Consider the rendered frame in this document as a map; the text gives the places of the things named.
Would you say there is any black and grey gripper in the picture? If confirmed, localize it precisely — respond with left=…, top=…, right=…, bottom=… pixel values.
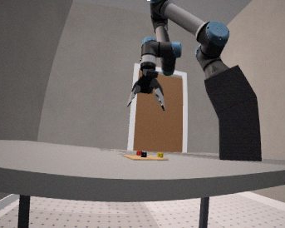
left=127, top=63, right=165, bottom=111

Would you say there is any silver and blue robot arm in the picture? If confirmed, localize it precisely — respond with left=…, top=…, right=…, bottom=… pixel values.
left=140, top=0, right=229, bottom=79

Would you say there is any tan flat mat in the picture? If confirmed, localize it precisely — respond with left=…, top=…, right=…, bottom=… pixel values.
left=122, top=155, right=169, bottom=161

